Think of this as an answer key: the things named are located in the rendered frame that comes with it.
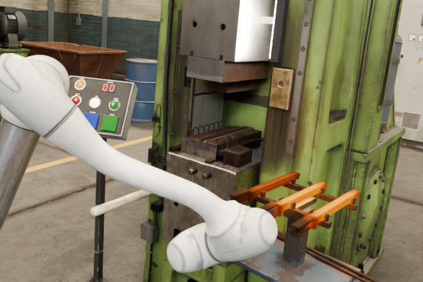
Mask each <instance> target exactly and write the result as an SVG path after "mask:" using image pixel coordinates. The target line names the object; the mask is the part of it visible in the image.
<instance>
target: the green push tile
mask: <svg viewBox="0 0 423 282"><path fill-rule="evenodd" d="M118 120H119V117H117V116H107V115H104V118H103V122H102V126H101V130H102V131H108V132H116V129H117V126H118Z"/></svg>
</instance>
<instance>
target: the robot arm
mask: <svg viewBox="0 0 423 282"><path fill-rule="evenodd" d="M69 85H70V81H69V75H68V73H67V71H66V69H65V67H64V66H63V65H62V64H61V63H60V62H59V61H57V60H55V59H53V58H51V57H49V56H46V55H32V56H29V57H26V58H25V57H22V56H20V55H17V54H13V53H8V54H2V55H1V56H0V103H1V105H0V111H1V116H2V120H1V122H0V231H1V228H2V226H3V223H4V221H5V219H6V216H7V214H8V211H9V209H10V207H11V204H12V202H13V200H14V197H15V195H16V192H17V190H18V188H19V186H20V183H21V180H22V179H23V176H24V174H25V171H26V168H27V167H28V164H29V162H30V159H31V157H32V155H33V152H34V150H35V147H36V146H37V143H38V140H39V138H40V136H42V137H43V138H45V139H46V140H48V141H49V142H51V143H53V144H55V145H56V146H58V147H60V148H61V149H63V150H65V151H66V152H68V153H70V154H71V155H73V156H74V157H76V158H78V159H79V160H81V161H83V162H84V163H85V164H87V165H89V166H90V167H92V168H93V169H95V170H97V171H99V172H100V173H102V174H104V175H106V176H108V177H110V178H113V179H115V180H117V181H120V182H122V183H125V184H128V185H130V186H133V187H136V188H139V189H142V190H144V191H148V192H150V193H153V194H155V195H159V196H161V197H164V198H167V199H170V200H172V201H176V202H178V203H180V204H183V205H185V206H188V207H190V208H191V209H193V210H194V211H196V212H197V213H198V214H200V215H201V216H202V217H203V219H204V220H205V223H201V224H198V225H195V226H194V227H191V228H189V229H187V230H185V231H183V232H181V233H180V234H178V235H177V236H176V237H175V238H173V239H172V241H171V242H170V243H169V245H168V246H167V258H168V260H169V263H170V265H171V266H172V268H173V269H174V270H175V271H176V272H178V273H192V272H196V271H199V270H201V269H206V268H209V267H210V266H214V265H216V264H219V263H221V262H227V261H232V262H233V261H241V260H244V259H249V258H252V257H256V256H258V255H260V254H262V253H264V252H266V251H267V250H268V249H270V248H271V247H272V246H273V243H274V241H275V240H276V238H277V234H278V228H277V224H276V221H275V219H274V218H273V217H275V216H276V215H277V211H278V207H277V206H276V207H274V208H272V209H270V210H268V211H266V210H263V209H260V208H251V207H249V206H245V205H242V204H240V203H238V202H236V201H235V200H230V201H224V200H222V199H221V198H219V197H218V196H216V195H215V194H213V193H212V192H210V191H208V190H207V189H205V188H203V187H201V186H199V185H197V184H195V183H192V182H191V181H188V180H185V179H183V178H180V177H178V176H175V175H173V174H170V173H168V172H166V171H163V170H160V169H158V168H156V167H153V166H150V165H148V164H145V163H143V162H140V161H138V160H135V159H132V158H131V157H129V156H126V155H124V154H122V153H120V152H119V151H117V150H115V149H114V148H113V147H111V146H110V145H108V144H107V143H106V142H105V141H104V140H103V139H102V138H101V137H100V136H99V134H98V133H97V132H96V130H95V129H94V128H93V127H92V125H91V124H90V123H89V122H88V120H87V119H86V117H85V116H84V115H83V114H82V112H81V111H80V109H79V108H78V107H77V106H76V105H75V104H74V103H73V101H72V100H71V99H70V98H69V97H68V95H67V93H68V92H69Z"/></svg>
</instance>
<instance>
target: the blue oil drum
mask: <svg viewBox="0 0 423 282"><path fill-rule="evenodd" d="M126 61H127V66H126V78H125V80H126V82H134V84H135V85H136V86H137V88H138V91H137V96H136V99H135V104H134V107H133V113H132V118H131V121H142V122H151V121H152V116H153V112H154V101H155V84H156V74H157V60H152V59H126Z"/></svg>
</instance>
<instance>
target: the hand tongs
mask: <svg viewBox="0 0 423 282"><path fill-rule="evenodd" d="M285 237H286V234H284V233H282V232H280V231H278V234H277V239H279V240H281V241H283V242H285ZM307 249H308V250H310V251H312V252H314V253H316V254H318V255H320V256H322V257H324V258H326V259H328V260H330V261H332V262H334V263H336V264H338V265H340V266H342V267H344V268H346V269H348V270H350V271H352V272H354V273H356V274H358V275H360V276H362V277H364V278H366V279H368V280H370V281H372V282H379V281H377V280H375V279H373V278H371V277H369V276H367V275H365V274H363V273H361V272H359V271H357V270H355V269H353V268H351V267H349V266H347V265H345V264H343V263H341V262H339V261H337V260H335V259H333V258H331V257H329V256H327V255H325V254H323V253H321V252H319V251H316V250H315V249H312V248H311V247H309V246H307ZM307 249H306V253H307V254H310V255H311V256H313V257H316V258H317V259H320V260H321V261H323V262H325V263H327V264H329V265H331V266H333V267H335V268H337V269H339V270H341V271H342V272H344V273H346V274H348V275H350V276H352V277H354V278H356V279H358V280H360V281H362V282H369V281H367V280H365V279H363V278H362V277H360V276H358V275H356V274H354V273H352V272H350V271H348V270H346V269H344V268H342V267H340V266H338V265H336V264H334V263H332V262H330V261H328V260H326V259H324V258H322V257H320V256H318V255H316V254H314V253H312V252H310V251H308V250H307Z"/></svg>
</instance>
